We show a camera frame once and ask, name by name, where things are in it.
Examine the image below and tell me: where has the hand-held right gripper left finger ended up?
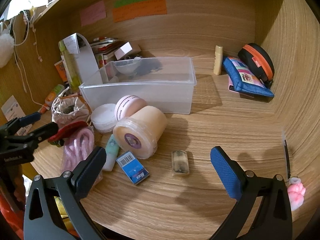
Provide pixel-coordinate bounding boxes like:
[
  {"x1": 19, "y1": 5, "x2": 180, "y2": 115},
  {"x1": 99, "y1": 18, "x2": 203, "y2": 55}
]
[{"x1": 24, "y1": 146, "x2": 108, "y2": 240}]

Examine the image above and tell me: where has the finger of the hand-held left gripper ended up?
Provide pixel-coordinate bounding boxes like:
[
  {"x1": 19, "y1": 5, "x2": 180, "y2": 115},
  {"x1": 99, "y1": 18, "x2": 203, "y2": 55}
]
[
  {"x1": 5, "y1": 112, "x2": 42, "y2": 135},
  {"x1": 27, "y1": 122, "x2": 59, "y2": 143}
]

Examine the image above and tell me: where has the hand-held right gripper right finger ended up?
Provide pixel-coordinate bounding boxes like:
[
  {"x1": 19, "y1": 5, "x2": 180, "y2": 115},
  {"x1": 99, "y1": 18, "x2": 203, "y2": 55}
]
[{"x1": 209, "y1": 146, "x2": 293, "y2": 240}]

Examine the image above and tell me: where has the white drawstring bag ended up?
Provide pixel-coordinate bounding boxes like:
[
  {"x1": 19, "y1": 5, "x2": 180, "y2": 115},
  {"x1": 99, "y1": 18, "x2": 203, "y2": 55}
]
[{"x1": 51, "y1": 87, "x2": 92, "y2": 128}]

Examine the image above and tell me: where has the red cloth pouch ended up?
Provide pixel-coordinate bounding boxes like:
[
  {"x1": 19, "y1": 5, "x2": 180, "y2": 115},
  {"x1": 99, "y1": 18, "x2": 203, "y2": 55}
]
[{"x1": 47, "y1": 121, "x2": 88, "y2": 147}]

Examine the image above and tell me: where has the clear plastic storage box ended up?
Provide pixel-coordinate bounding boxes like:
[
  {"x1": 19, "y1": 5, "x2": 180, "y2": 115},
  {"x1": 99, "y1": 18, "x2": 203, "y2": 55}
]
[{"x1": 79, "y1": 57, "x2": 197, "y2": 115}]

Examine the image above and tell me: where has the wooden desktop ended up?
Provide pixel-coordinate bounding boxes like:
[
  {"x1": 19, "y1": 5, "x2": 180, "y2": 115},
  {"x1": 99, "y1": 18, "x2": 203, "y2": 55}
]
[{"x1": 30, "y1": 47, "x2": 290, "y2": 240}]

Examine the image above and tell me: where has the person's left hand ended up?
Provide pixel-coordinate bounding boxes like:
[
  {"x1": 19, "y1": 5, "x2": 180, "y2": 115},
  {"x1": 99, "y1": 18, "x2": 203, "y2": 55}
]
[{"x1": 14, "y1": 174, "x2": 27, "y2": 200}]

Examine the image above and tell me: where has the white card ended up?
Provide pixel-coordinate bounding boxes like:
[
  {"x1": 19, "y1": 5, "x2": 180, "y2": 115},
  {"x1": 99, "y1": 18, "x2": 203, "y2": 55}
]
[{"x1": 1, "y1": 95, "x2": 27, "y2": 122}]

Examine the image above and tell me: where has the mint green tube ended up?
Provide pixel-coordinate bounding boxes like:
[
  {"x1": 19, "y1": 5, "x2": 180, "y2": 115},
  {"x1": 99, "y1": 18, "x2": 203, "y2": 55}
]
[{"x1": 102, "y1": 134, "x2": 120, "y2": 171}]

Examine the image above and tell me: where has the orange green glue tube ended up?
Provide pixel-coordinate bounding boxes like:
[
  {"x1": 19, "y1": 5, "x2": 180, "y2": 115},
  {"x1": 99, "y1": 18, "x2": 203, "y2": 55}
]
[{"x1": 45, "y1": 84, "x2": 65, "y2": 107}]

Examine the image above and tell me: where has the small blue barcode box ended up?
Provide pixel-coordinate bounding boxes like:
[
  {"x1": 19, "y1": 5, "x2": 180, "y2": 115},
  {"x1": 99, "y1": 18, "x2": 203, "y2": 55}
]
[{"x1": 116, "y1": 150, "x2": 150, "y2": 185}]

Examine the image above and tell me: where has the wrapped soap bar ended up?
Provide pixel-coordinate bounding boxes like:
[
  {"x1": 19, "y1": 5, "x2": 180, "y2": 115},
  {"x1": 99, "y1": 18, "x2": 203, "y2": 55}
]
[{"x1": 171, "y1": 150, "x2": 190, "y2": 177}]

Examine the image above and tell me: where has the white round jar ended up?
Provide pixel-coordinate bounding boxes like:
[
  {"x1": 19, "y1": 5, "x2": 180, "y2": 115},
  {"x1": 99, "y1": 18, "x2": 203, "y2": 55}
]
[{"x1": 90, "y1": 103, "x2": 118, "y2": 133}]

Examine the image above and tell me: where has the yellow liquid bottle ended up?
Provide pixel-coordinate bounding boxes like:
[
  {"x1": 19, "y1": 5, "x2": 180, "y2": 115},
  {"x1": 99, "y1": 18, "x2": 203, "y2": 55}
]
[{"x1": 58, "y1": 40, "x2": 82, "y2": 93}]

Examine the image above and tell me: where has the thin black stick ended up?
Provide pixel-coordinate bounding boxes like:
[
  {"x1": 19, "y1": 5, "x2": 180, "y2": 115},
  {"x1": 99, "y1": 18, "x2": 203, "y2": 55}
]
[{"x1": 284, "y1": 140, "x2": 292, "y2": 179}]

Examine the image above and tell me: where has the pink plush toy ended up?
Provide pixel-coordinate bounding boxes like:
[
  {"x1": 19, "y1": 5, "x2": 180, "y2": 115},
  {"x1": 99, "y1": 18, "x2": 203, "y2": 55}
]
[{"x1": 287, "y1": 177, "x2": 306, "y2": 212}]

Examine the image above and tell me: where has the white folded paper sheet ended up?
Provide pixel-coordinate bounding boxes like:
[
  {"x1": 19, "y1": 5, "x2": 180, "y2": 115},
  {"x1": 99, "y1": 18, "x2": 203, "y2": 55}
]
[{"x1": 75, "y1": 33, "x2": 103, "y2": 85}]

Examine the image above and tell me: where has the white fluffy ball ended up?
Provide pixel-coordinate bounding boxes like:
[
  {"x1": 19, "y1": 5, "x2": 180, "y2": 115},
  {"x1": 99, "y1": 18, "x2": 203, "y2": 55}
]
[{"x1": 0, "y1": 31, "x2": 14, "y2": 68}]

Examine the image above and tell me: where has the white printed paper sheet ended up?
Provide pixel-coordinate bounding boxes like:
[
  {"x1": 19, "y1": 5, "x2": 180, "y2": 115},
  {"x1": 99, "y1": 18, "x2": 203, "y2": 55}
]
[{"x1": 62, "y1": 34, "x2": 80, "y2": 54}]

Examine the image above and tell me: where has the blue pencil case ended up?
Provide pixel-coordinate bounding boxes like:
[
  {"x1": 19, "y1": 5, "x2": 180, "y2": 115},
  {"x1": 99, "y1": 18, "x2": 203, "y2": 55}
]
[{"x1": 222, "y1": 56, "x2": 275, "y2": 98}]

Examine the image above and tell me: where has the clear plastic bowl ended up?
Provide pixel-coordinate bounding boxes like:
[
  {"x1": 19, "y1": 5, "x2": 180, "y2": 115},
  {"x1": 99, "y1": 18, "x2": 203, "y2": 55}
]
[{"x1": 114, "y1": 57, "x2": 140, "y2": 75}]

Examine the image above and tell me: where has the small white box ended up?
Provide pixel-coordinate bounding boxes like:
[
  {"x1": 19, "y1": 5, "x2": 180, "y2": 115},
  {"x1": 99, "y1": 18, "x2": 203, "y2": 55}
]
[{"x1": 114, "y1": 42, "x2": 142, "y2": 60}]

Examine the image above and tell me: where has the cream lotion tube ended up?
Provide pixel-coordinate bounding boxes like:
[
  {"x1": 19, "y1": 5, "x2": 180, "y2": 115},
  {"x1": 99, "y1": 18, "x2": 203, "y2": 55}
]
[{"x1": 213, "y1": 45, "x2": 223, "y2": 75}]

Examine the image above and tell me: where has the black case orange zipper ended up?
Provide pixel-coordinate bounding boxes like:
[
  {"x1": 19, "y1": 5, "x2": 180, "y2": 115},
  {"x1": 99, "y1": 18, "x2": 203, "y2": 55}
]
[{"x1": 237, "y1": 43, "x2": 275, "y2": 88}]

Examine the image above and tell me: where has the pink sticky note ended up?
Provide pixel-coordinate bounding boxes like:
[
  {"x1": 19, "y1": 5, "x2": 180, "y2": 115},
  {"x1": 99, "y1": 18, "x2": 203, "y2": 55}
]
[{"x1": 80, "y1": 0, "x2": 107, "y2": 27}]

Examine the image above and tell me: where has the orange sticky note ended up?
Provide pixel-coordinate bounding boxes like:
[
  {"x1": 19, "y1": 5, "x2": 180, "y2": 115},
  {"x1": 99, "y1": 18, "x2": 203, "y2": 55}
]
[{"x1": 112, "y1": 0, "x2": 167, "y2": 23}]

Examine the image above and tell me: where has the green sticky note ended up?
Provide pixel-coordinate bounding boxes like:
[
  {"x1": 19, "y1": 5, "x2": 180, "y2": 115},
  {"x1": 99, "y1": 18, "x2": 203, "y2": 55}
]
[{"x1": 114, "y1": 0, "x2": 152, "y2": 7}]

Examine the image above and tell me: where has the pink rope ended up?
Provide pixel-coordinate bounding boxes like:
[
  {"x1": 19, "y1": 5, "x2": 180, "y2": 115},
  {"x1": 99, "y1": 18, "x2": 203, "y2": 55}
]
[{"x1": 61, "y1": 127, "x2": 103, "y2": 188}]

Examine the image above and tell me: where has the white hanging string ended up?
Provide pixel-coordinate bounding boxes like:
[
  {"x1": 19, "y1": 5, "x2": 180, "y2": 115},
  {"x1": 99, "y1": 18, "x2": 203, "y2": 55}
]
[{"x1": 10, "y1": 7, "x2": 44, "y2": 107}]

